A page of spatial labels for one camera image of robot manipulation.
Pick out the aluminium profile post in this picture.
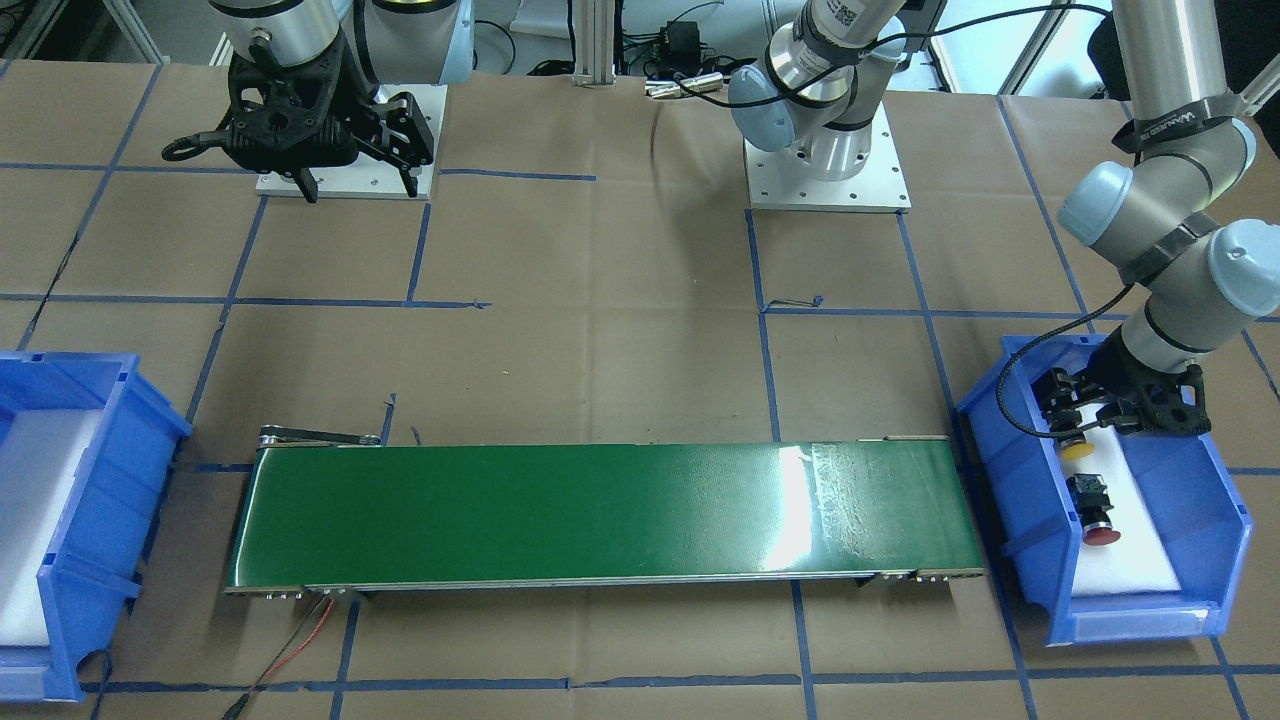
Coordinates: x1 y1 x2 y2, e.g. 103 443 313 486
570 1 621 87

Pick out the red black wire pair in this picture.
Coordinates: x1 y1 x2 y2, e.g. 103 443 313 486
220 594 340 720

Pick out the blue source bin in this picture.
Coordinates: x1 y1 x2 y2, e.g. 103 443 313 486
959 334 1253 647

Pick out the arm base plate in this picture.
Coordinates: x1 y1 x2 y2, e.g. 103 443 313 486
255 85 448 201
742 105 913 214

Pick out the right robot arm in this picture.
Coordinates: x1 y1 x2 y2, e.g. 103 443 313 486
163 1 474 202

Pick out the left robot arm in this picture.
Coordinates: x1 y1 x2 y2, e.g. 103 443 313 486
723 1 1277 445

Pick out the black power adapter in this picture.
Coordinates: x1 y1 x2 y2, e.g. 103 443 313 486
655 20 701 76

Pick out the white foam pad source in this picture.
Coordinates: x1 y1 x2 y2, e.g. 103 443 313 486
1052 427 1181 598

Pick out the yellow mushroom push button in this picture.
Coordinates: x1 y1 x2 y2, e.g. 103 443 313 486
1053 428 1097 462

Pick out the red mushroom push button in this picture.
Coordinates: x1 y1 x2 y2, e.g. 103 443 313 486
1066 473 1123 547

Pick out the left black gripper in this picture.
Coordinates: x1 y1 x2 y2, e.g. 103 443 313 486
1039 334 1211 437

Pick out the green conveyor belt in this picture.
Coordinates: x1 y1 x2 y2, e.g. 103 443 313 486
225 437 984 594

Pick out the black braided cable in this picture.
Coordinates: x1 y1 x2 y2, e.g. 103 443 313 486
995 284 1137 439

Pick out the blue destination bin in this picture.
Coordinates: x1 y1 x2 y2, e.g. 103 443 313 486
1 351 191 703

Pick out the white foam pad destination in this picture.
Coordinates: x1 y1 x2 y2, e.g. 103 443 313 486
1 409 102 647

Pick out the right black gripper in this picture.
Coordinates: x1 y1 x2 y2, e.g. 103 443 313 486
161 50 435 204

